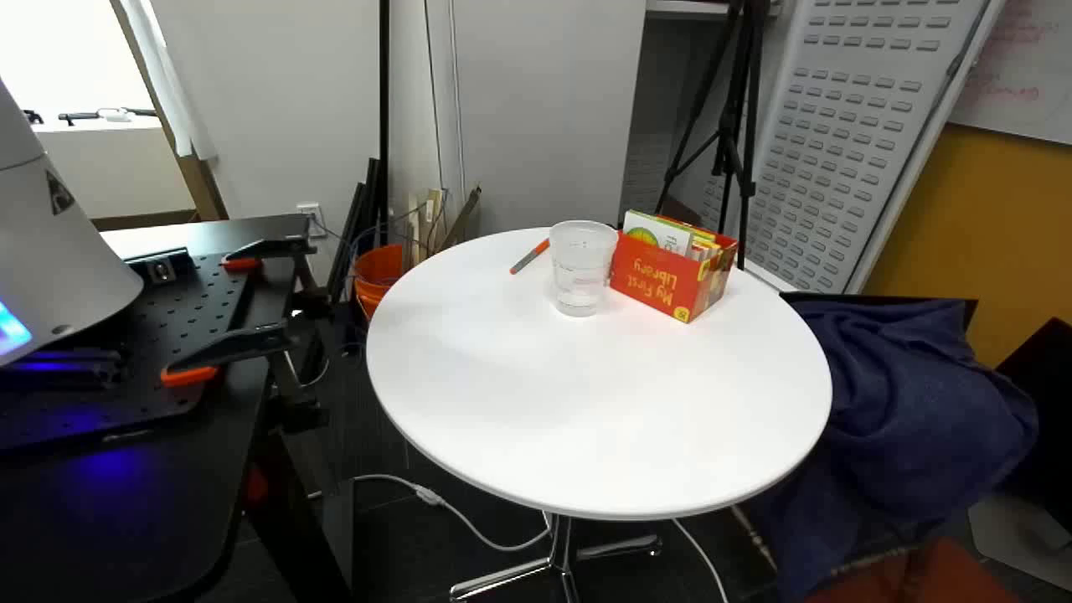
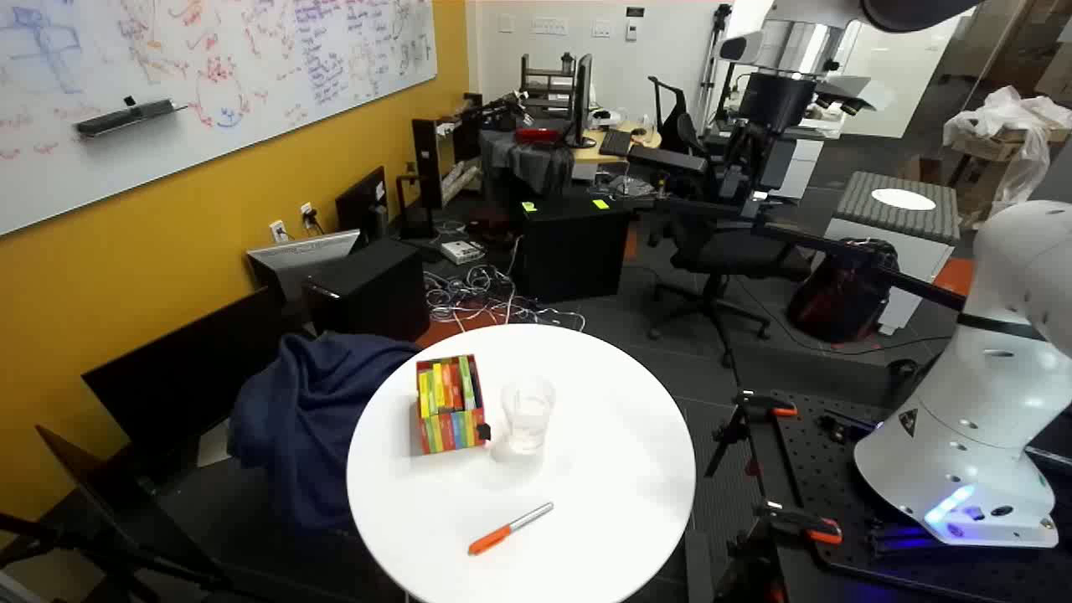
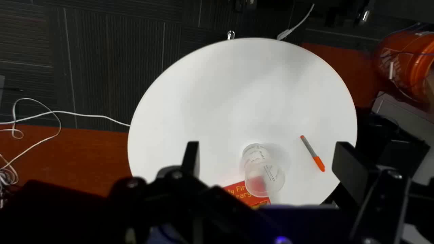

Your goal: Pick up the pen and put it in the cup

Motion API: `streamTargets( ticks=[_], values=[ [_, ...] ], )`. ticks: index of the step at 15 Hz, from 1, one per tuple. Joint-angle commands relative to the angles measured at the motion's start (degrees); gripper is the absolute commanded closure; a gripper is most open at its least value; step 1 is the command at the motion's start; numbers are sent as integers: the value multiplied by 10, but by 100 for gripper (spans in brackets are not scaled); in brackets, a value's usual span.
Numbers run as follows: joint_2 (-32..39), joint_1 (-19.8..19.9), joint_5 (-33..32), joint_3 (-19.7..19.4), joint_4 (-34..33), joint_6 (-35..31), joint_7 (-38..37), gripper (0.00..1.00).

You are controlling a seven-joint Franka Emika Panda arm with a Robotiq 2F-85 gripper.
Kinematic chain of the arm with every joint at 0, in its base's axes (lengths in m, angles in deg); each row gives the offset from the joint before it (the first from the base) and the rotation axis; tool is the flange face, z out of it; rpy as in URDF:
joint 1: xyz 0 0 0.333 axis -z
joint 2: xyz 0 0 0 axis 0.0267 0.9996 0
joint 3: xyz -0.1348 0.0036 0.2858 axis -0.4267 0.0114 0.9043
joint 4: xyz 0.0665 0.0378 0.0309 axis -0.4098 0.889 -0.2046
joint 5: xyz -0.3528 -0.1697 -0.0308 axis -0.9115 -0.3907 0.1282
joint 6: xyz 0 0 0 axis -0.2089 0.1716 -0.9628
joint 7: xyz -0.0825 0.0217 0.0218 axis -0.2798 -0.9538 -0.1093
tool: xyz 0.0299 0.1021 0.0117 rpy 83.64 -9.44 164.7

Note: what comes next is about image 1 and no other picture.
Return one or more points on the round white table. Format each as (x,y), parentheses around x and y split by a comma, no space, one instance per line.
(620,415)

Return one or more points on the whiteboard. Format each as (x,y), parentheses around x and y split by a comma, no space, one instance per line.
(1021,76)

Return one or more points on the red colourful card box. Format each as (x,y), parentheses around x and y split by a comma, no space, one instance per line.
(671,267)

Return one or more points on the orange and silver pen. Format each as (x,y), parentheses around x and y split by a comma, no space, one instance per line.
(529,254)

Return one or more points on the black orange clamp far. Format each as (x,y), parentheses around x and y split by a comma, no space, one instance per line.
(250,254)

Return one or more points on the black perforated robot bench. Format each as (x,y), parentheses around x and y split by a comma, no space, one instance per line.
(121,491)

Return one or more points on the dark blue cloth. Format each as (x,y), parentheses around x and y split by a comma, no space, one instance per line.
(917,429)

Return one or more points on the orange bucket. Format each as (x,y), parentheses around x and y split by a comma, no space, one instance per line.
(375,273)

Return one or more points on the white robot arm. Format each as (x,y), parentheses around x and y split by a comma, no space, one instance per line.
(58,275)

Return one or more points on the black orange clamp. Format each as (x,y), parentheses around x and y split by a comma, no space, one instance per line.
(269,343)
(250,254)

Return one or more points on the clear plastic cup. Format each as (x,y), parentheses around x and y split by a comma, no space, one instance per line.
(579,262)

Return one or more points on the white perforated panel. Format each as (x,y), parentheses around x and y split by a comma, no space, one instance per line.
(857,103)

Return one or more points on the black camera tripod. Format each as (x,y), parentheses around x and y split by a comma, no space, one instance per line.
(732,143)

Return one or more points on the black orange clamp near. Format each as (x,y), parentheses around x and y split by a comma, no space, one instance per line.
(269,343)

